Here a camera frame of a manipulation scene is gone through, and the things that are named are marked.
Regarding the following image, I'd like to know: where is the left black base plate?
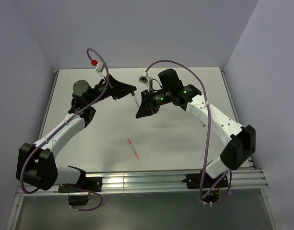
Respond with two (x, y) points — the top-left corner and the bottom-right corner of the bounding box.
(58, 177), (103, 193)

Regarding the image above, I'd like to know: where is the red pen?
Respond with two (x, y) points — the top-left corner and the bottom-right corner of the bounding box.
(127, 138), (140, 161)

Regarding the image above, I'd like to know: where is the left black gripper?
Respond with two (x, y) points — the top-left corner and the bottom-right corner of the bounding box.
(88, 75), (137, 106)

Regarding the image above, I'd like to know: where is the aluminium rail frame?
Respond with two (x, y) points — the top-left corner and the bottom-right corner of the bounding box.
(16, 167), (269, 197)

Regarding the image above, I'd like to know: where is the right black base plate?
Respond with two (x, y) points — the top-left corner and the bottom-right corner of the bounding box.
(182, 173), (228, 189)

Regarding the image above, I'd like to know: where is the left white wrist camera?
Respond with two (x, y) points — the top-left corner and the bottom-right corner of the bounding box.
(91, 59), (106, 79)

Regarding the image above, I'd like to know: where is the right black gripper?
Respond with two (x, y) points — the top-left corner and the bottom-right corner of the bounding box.
(136, 87), (172, 117)

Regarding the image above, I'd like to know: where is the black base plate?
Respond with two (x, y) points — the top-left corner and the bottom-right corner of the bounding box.
(182, 173), (228, 189)
(58, 177), (103, 193)

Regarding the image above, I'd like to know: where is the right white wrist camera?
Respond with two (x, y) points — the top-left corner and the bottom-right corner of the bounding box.
(139, 71), (153, 92)

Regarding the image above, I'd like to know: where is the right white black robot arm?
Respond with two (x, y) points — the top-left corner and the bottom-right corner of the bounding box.
(136, 69), (256, 187)

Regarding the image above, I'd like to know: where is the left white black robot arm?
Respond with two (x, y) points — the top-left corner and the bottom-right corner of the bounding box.
(16, 75), (137, 194)

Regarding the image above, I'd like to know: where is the black box under rail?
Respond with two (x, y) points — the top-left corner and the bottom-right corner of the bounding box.
(68, 195), (89, 207)

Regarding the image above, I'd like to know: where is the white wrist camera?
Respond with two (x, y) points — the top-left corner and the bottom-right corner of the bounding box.
(91, 59), (106, 79)
(139, 71), (153, 92)

